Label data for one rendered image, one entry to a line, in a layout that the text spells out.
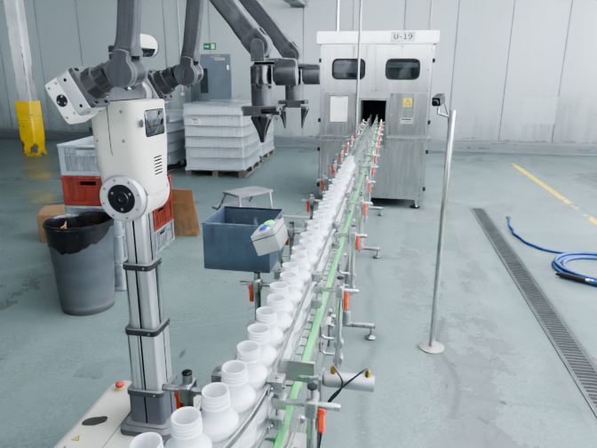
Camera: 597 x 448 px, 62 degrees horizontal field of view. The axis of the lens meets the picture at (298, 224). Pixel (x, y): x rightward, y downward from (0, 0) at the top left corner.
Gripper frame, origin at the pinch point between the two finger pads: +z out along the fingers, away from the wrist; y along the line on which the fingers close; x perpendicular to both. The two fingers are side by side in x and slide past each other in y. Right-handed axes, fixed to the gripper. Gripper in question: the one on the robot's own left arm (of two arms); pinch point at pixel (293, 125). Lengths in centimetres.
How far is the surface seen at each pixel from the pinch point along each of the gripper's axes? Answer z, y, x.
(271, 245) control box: 33, 0, 39
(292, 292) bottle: 27, -16, 86
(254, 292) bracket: 34, -3, 70
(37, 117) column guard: 54, 675, -742
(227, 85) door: 0, 350, -989
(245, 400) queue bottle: 27, -16, 122
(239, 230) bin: 47, 29, -21
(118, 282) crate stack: 130, 165, -140
